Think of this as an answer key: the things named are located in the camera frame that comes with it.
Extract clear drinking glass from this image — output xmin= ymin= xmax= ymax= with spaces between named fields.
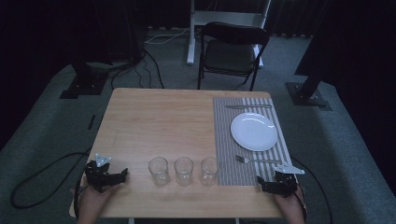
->
xmin=173 ymin=156 xmax=195 ymax=188
xmin=200 ymin=156 xmax=220 ymax=188
xmin=148 ymin=156 xmax=171 ymax=188

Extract grey striped placemat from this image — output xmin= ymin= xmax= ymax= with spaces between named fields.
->
xmin=212 ymin=96 xmax=294 ymax=187

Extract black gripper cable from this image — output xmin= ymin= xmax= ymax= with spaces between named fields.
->
xmin=290 ymin=156 xmax=334 ymax=224
xmin=9 ymin=150 xmax=93 ymax=218

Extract person's left hand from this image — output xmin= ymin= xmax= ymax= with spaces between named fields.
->
xmin=75 ymin=182 xmax=121 ymax=224

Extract black folding chair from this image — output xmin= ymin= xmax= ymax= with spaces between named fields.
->
xmin=196 ymin=21 xmax=271 ymax=92

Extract white metal desk frame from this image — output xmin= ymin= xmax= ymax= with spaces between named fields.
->
xmin=186 ymin=0 xmax=273 ymax=69

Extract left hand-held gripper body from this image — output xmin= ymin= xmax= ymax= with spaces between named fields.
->
xmin=84 ymin=152 xmax=120 ymax=193

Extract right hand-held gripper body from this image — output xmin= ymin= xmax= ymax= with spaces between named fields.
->
xmin=266 ymin=162 xmax=306 ymax=199

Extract white floor cable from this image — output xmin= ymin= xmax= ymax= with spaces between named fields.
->
xmin=144 ymin=27 xmax=202 ymax=46

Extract person's right hand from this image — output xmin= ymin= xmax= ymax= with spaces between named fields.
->
xmin=273 ymin=188 xmax=306 ymax=224

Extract white round plate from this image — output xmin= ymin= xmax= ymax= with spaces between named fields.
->
xmin=230 ymin=111 xmax=278 ymax=153

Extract silver fork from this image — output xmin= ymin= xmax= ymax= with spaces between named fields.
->
xmin=234 ymin=154 xmax=283 ymax=165

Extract black floor cables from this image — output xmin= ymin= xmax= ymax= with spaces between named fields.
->
xmin=109 ymin=46 xmax=165 ymax=91

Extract dark curtain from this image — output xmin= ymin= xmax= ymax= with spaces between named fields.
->
xmin=267 ymin=0 xmax=331 ymax=39

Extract silver table knife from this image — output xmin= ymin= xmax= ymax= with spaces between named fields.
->
xmin=224 ymin=104 xmax=273 ymax=110

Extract black stand with base plate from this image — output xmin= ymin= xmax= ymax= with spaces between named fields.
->
xmin=285 ymin=18 xmax=333 ymax=112
xmin=59 ymin=0 xmax=114 ymax=100

